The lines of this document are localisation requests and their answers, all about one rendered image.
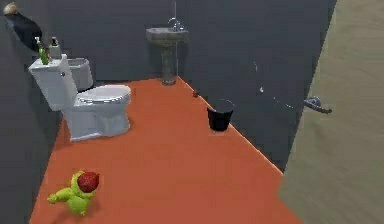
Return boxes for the black mesh trash can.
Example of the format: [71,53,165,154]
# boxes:
[206,98,236,132]

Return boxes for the white toilet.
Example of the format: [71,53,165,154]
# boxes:
[28,54,132,143]

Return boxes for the grey bin behind toilet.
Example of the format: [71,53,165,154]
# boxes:
[67,57,95,93]

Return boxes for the green doll with red head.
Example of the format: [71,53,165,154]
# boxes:
[46,170,101,216]

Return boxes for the grey soap dispenser bottle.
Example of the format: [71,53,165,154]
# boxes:
[48,36,63,60]

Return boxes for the beige room door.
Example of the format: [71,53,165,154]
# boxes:
[277,0,384,224]

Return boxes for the green spray bottle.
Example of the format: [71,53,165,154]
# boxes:
[34,36,51,66]

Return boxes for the grey pedestal sink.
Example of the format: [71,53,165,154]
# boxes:
[145,17,190,86]

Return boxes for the grey door lever handle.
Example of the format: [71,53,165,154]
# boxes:
[303,96,333,115]

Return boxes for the dark wall fixture with knob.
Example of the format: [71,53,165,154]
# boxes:
[3,1,44,53]

